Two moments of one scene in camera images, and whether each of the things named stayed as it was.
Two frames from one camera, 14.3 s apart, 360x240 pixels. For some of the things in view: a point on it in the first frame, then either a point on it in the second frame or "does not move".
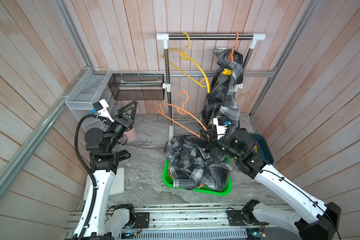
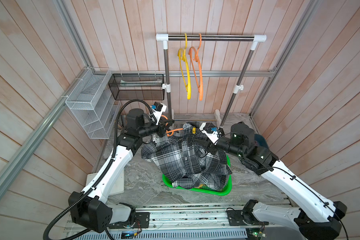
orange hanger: (231, 56) → (169, 131)
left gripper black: (125, 120) → (161, 128)
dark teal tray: (263, 148) does not move
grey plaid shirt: (221, 102) → (182, 156)
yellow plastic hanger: (185, 57) → (185, 68)
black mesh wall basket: (137, 86) does not move
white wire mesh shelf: (94, 92) does not move
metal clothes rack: (253, 37) does not move
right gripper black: (213, 143) does not move
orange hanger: (181, 110) → (197, 67)
